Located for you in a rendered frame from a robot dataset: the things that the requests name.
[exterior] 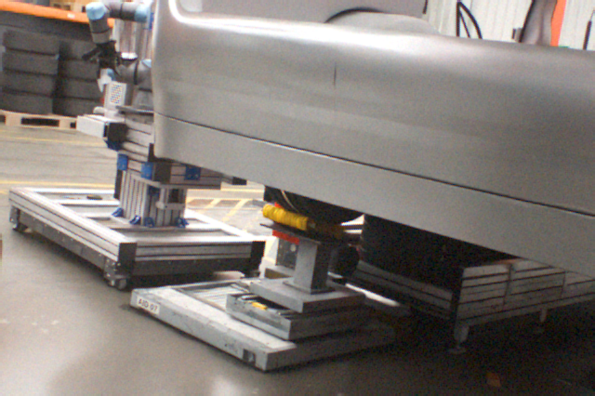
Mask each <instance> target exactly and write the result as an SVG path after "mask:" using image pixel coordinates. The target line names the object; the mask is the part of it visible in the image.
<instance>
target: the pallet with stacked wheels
mask: <svg viewBox="0 0 595 396"><path fill-rule="evenodd" d="M2 46H5V52H2V55H1V64H0V66H3V71H1V72H0V86H1V88H0V122H2V123H6V125H8V126H22V127H35V128H47V129H60V130H73V131H78V130H76V122H77V116H79V117H84V114H93V112H94V109H95V108H96V107H101V108H104V105H105V104H103V103H101V101H100V99H104V98H105V88H106V86H105V85H102V86H104V87H103V88H102V92H100V89H99V84H98V79H97V75H96V66H97V56H98V54H99V53H98V54H96V55H95V56H93V58H92V59H90V60H87V61H85V60H84V59H83V58H82V57H83V56H84V54H85V53H86V52H87V51H89V50H91V49H93V48H94V47H96V46H95V43H92V42H86V41H79V40H73V39H67V38H61V40H57V37H54V36H48V35H42V34H35V33H24V32H18V31H10V30H7V32H6V33H4V32H3V39H2ZM55 54H59V59H56V57H55ZM54 74H55V75H56V76H55V78H53V76H54ZM51 94H53V95H54V97H51V98H50V96H51ZM21 117H30V119H23V118H21ZM23 121H28V122H23ZM71 121H75V123H71ZM36 122H40V123H36ZM21 124H26V125H21ZM46 125H51V126H46ZM70 127H75V128H70Z"/></svg>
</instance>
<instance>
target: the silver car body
mask: <svg viewBox="0 0 595 396"><path fill-rule="evenodd" d="M557 2H558V0H532V3H531V5H530V7H529V10H528V12H527V15H525V18H524V21H523V25H522V28H520V27H518V28H517V31H516V29H514V28H513V30H512V35H511V39H513V40H514V39H515V42H510V41H499V40H491V39H483V35H482V31H480V28H479V26H478V24H477V22H476V19H475V18H474V17H473V15H472V14H471V12H470V11H469V10H468V8H467V7H466V6H465V5H464V4H463V3H462V2H461V1H456V36H452V35H442V34H441V33H440V32H439V31H438V30H437V29H436V28H435V27H432V26H431V25H430V24H428V23H427V22H425V21H424V20H423V19H422V13H423V14H426V11H427V6H428V0H156V6H155V13H154V20H153V28H152V53H151V58H152V92H153V107H154V110H155V112H154V154H155V156H157V157H158V158H161V159H164V160H167V161H170V163H175V164H178V165H184V166H187V167H192V168H205V169H209V170H212V171H216V172H220V173H223V174H227V175H230V176H234V177H237V178H244V179H247V180H251V181H254V182H257V183H260V184H264V185H267V187H272V188H275V189H278V190H282V191H288V192H291V193H295V194H298V195H302V196H306V197H309V198H312V199H315V200H320V201H323V202H327V203H329V204H333V205H339V206H344V207H347V208H350V209H353V211H357V212H360V213H364V214H367V215H371V216H375V217H378V218H384V219H387V220H391V221H395V222H398V223H402V224H405V225H408V226H412V227H416V228H420V229H422V230H426V231H432V232H437V233H440V235H443V236H446V237H450V238H453V239H457V240H459V241H464V242H467V243H471V244H476V245H480V246H484V247H488V248H491V249H495V250H497V251H501V252H504V253H509V254H512V255H515V256H518V257H522V258H524V259H528V260H532V261H535V262H538V263H542V264H545V265H549V266H552V267H556V268H559V269H563V270H566V271H571V272H576V273H579V274H582V275H586V276H588V277H591V278H595V51H593V50H583V49H574V48H564V47H555V46H549V45H550V44H551V22H552V18H553V15H554V11H555V8H556V6H557ZM460 7H462V8H463V10H464V11H465V12H466V13H467V15H468V16H469V18H470V19H471V22H472V24H473V26H474V28H475V30H476V33H477V35H478V38H471V37H470V35H469V30H468V27H467V25H466V22H465V19H464V17H463V14H462V11H461V10H460ZM460 17H461V19H462V22H463V25H464V28H465V31H466V33H467V36H468V37H462V36H460ZM515 34H516V35H515Z"/></svg>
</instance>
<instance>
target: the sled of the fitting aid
mask: <svg viewBox="0 0 595 396"><path fill-rule="evenodd" d="M225 313H227V314H230V315H231V316H233V317H235V318H238V319H240V320H242V321H245V322H248V323H251V324H253V325H255V326H257V327H259V328H262V329H264V331H266V332H269V333H272V334H274V335H276V336H278V337H281V338H283V339H285V340H291V339H298V338H303V337H312V336H318V335H323V334H328V333H333V332H338V331H344V329H350V328H354V327H359V326H366V325H368V324H369V318H370V313H371V309H369V308H367V306H364V305H361V304H355V305H349V306H343V308H336V309H330V310H318V311H312V312H305V313H300V312H297V311H295V310H290V309H289V308H286V307H285V306H284V305H281V304H279V303H276V302H274V301H271V300H269V299H266V298H264V297H260V296H258V295H255V294H253V293H250V292H248V293H240V294H231V295H227V301H226V309H225Z"/></svg>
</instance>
